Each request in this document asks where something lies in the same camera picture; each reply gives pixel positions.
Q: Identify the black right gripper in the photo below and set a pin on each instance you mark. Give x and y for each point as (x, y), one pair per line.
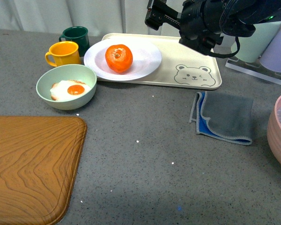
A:
(198, 23)

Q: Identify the white round plate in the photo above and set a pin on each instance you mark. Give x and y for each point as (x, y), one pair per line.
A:
(146, 59)

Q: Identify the orange mandarin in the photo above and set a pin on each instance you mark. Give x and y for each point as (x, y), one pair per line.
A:
(119, 58)

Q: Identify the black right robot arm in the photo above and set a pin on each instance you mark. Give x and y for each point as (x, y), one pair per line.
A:
(240, 16)

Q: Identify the cream bear tray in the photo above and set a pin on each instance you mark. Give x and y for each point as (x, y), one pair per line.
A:
(180, 65)

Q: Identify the light green cup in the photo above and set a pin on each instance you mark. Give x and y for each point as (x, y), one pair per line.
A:
(252, 47)

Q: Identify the white cup holder rack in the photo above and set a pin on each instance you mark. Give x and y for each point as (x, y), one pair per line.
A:
(254, 69)

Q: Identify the lilac cup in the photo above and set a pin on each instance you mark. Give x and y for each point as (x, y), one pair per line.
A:
(271, 58)

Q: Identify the white curtain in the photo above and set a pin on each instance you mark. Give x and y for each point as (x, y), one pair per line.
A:
(100, 17)

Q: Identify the grey blue cloth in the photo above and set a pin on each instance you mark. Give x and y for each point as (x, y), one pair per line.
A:
(223, 116)

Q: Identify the dark green mug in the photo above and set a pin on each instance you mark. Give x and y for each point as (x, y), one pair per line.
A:
(79, 35)

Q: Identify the yellow mug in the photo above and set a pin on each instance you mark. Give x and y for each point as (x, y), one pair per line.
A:
(63, 53)

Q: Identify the light green bowl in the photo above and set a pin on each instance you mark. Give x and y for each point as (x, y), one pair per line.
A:
(67, 72)

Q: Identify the pink bowl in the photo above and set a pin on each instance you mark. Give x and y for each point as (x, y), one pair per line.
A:
(274, 131)

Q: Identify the fake fried egg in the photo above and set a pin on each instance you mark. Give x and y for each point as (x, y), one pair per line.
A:
(66, 90)

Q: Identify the wooden cutting board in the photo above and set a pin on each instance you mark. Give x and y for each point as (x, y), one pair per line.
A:
(39, 158)

